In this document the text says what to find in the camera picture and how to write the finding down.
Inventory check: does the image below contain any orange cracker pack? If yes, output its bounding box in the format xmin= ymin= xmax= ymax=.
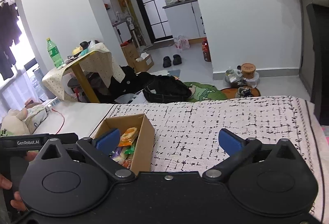
xmin=118 ymin=127 xmax=139 ymax=147

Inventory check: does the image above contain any light green snack packet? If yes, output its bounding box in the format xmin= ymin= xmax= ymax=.
xmin=124 ymin=141 xmax=137 ymax=155

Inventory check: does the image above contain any purple wafer pack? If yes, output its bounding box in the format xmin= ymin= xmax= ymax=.
xmin=111 ymin=147 xmax=129 ymax=165

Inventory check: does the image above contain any orange snack packet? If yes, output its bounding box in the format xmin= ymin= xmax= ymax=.
xmin=122 ymin=154 xmax=133 ymax=169

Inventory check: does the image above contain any person's left hand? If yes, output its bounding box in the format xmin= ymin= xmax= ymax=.
xmin=0 ymin=151 xmax=38 ymax=212

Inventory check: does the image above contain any plush toy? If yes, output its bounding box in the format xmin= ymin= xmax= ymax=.
xmin=1 ymin=108 xmax=31 ymax=137

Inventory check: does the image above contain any brown cardboard box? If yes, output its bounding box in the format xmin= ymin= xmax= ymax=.
xmin=93 ymin=114 xmax=155 ymax=174

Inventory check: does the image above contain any patterned white bed blanket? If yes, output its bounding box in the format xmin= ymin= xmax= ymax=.
xmin=90 ymin=95 xmax=329 ymax=224

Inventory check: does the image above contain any green floor mat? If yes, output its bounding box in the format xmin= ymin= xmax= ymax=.
xmin=184 ymin=82 xmax=227 ymax=103

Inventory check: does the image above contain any black clothes pile on floor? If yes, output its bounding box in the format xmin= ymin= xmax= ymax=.
xmin=94 ymin=66 xmax=192 ymax=104

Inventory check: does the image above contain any brown lidded tub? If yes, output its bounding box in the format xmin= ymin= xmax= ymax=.
xmin=237 ymin=63 xmax=256 ymax=79

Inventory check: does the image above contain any small table with dotted cloth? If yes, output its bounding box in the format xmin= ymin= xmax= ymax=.
xmin=42 ymin=43 xmax=125 ymax=103

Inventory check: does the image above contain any open cardboard box on floor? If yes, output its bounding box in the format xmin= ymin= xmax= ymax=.
xmin=133 ymin=52 xmax=154 ymax=72

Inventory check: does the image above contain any tall cardboard box on floor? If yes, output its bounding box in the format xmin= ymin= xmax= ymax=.
xmin=120 ymin=41 xmax=139 ymax=69

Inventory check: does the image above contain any doll figure on table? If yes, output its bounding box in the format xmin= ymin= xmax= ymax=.
xmin=72 ymin=41 xmax=90 ymax=57

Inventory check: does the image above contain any red oil bottle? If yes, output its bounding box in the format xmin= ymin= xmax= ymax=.
xmin=202 ymin=38 xmax=211 ymax=62

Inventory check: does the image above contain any black slipper left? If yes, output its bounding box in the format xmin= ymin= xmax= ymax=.
xmin=163 ymin=56 xmax=172 ymax=68

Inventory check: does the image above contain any black slipper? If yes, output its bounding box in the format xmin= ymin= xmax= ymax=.
xmin=163 ymin=56 xmax=172 ymax=68
xmin=172 ymin=54 xmax=182 ymax=66

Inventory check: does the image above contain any green soda bottle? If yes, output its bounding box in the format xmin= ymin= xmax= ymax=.
xmin=47 ymin=38 xmax=64 ymax=68

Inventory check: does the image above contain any black slipper right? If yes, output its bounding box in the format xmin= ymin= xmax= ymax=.
xmin=172 ymin=54 xmax=182 ymax=66

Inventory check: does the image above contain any pink plastic bag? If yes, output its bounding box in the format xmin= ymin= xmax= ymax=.
xmin=173 ymin=35 xmax=190 ymax=51

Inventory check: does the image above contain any white kitchen cabinet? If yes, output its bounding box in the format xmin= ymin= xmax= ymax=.
xmin=163 ymin=0 xmax=206 ymax=40

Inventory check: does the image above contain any black chair with clothes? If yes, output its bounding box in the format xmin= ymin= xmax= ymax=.
xmin=306 ymin=0 xmax=328 ymax=126

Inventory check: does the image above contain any red cable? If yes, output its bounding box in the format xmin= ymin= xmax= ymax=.
xmin=51 ymin=107 xmax=66 ymax=134

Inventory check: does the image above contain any plastic bag by wall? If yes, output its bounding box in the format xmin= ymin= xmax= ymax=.
xmin=225 ymin=69 xmax=245 ymax=87

